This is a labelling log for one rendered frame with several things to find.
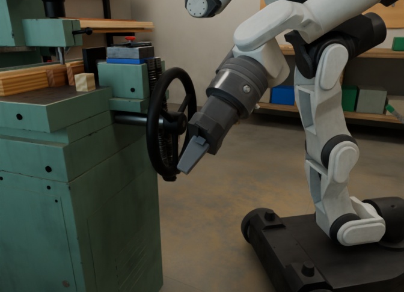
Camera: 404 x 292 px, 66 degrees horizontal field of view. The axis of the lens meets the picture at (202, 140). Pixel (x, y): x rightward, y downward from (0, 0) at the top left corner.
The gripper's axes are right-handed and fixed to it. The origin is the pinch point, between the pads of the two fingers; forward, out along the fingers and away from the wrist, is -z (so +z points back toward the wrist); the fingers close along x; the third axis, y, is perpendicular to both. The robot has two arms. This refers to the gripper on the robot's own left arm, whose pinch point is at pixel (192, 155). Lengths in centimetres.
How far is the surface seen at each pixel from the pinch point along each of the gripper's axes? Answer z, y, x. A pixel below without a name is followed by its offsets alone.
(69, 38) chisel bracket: 13, 48, 22
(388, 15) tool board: 269, -54, 214
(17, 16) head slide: 10, 63, 20
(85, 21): 100, 202, 222
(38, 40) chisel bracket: 9, 56, 23
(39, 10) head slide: 17, 64, 25
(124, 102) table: 7.1, 26.4, 25.4
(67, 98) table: -1.7, 32.3, 13.7
